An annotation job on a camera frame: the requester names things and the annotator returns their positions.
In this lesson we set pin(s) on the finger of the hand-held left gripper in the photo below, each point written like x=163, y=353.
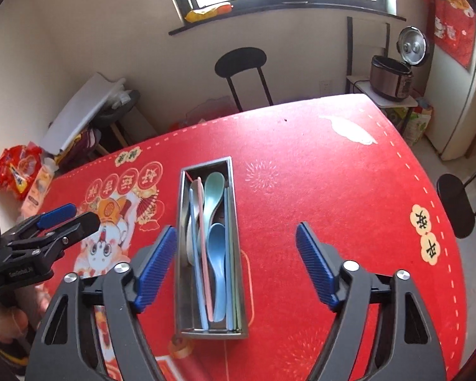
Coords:
x=57, y=214
x=79, y=226

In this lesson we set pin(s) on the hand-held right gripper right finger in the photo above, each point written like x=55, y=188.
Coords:
x=313, y=266

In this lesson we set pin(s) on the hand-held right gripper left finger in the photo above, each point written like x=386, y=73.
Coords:
x=158, y=270

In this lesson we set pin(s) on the white plastic spoon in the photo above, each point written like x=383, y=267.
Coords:
x=190, y=246

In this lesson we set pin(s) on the stainless steel utensil tray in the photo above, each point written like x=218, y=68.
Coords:
x=181, y=305

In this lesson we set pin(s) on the pink chopstick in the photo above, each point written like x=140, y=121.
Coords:
x=206, y=278

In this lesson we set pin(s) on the blue chopstick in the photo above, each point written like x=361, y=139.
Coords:
x=200, y=297

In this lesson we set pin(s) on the blue plastic spoon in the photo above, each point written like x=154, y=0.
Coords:
x=218, y=246

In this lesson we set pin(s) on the green plastic spoon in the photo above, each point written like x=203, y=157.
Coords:
x=214, y=188

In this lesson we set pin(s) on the person's left hand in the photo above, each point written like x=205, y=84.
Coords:
x=8, y=319

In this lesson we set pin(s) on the orange and white carton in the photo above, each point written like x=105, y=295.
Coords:
x=37, y=190

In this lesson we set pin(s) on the red snack bag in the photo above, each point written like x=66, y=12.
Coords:
x=20, y=166

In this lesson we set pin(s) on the red printed table mat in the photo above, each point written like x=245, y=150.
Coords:
x=321, y=166

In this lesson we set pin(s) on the white board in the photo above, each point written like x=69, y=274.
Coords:
x=79, y=111

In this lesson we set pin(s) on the black round stool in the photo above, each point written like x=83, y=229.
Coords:
x=456, y=206
x=240, y=61

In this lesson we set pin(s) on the green and yellow bag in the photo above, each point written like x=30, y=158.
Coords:
x=416, y=123

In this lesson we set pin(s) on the rice cooker with open lid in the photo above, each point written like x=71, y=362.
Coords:
x=388, y=75

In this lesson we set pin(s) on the white fridge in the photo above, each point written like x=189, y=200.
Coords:
x=456, y=107

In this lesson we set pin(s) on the orange and yellow bag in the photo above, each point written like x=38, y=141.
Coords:
x=206, y=12

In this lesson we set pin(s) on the red printed cloth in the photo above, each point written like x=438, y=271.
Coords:
x=452, y=27

